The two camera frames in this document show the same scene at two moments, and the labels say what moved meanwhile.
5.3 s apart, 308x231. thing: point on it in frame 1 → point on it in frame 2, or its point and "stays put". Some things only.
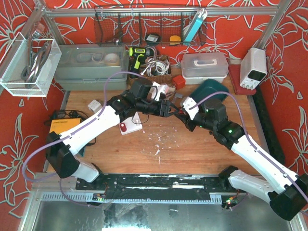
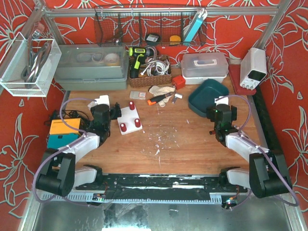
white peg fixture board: [132, 124] stays put
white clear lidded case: [198, 67] stays put
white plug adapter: [95, 106] stays put
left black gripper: [164, 109] → [115, 110]
